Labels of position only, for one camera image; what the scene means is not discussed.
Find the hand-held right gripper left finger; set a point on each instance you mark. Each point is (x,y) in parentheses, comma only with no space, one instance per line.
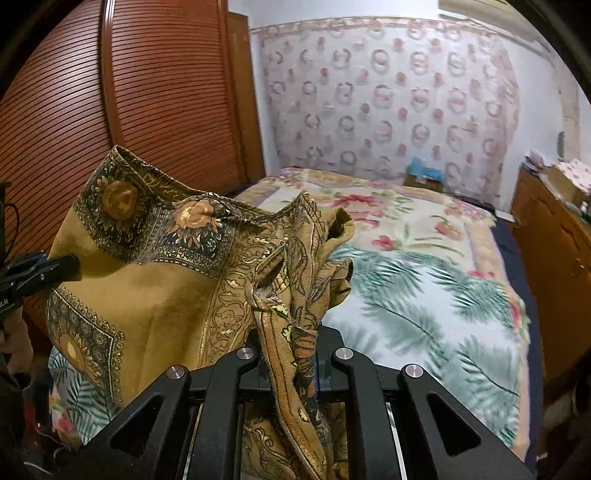
(249,371)

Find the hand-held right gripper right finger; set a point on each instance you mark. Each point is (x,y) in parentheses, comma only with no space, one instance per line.
(339,374)

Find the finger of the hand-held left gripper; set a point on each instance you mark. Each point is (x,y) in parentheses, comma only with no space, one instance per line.
(51,272)

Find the mustard gold-print top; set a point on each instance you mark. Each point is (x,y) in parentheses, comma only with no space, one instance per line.
(175,277)

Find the person's left hand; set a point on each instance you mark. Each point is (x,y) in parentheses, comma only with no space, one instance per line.
(16,344)

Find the white palm-leaf print cloth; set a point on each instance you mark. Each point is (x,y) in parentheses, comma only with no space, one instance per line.
(415,314)

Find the floral blanket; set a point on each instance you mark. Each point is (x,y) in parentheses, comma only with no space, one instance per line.
(406,217)

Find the small cardboard box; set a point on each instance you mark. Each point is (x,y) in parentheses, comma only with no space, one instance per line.
(422,183)

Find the wooden louvered wardrobe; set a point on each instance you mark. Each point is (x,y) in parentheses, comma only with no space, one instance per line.
(161,92)

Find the navy bed sheet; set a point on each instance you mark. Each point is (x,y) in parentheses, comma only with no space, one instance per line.
(512,244)

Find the blue cloth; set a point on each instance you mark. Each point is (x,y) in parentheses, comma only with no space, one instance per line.
(427,170)

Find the wooden cabinet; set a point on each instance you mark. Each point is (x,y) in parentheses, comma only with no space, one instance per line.
(554,249)

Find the circle-print wall cloth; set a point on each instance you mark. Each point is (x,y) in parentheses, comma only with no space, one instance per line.
(369,115)

